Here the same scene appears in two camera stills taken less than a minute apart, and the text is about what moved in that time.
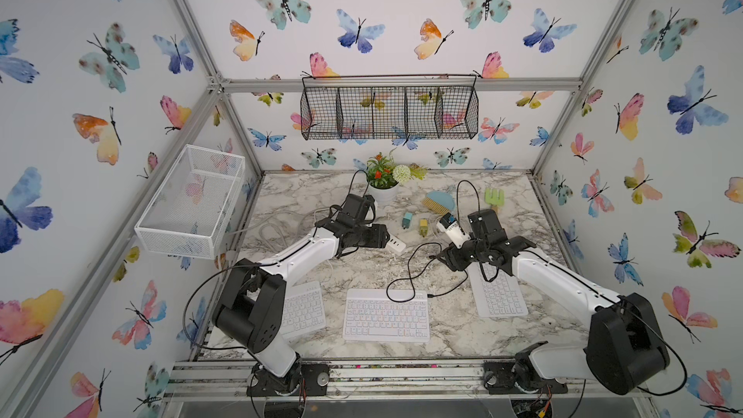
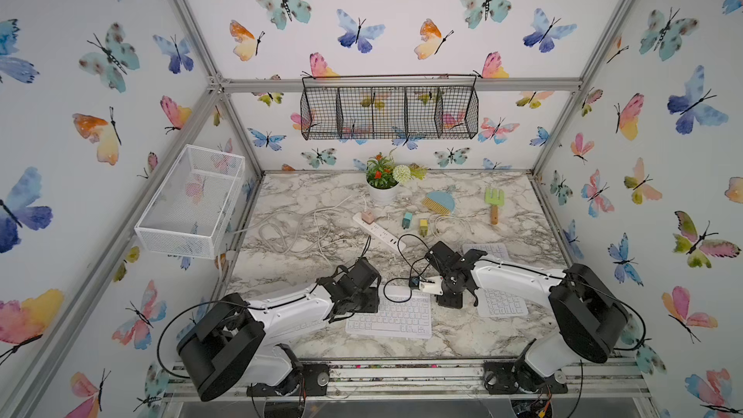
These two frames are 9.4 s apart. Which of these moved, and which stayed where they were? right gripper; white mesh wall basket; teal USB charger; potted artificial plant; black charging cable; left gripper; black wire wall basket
Moved: black charging cable; left gripper; right gripper
Stayed: black wire wall basket; teal USB charger; potted artificial plant; white mesh wall basket
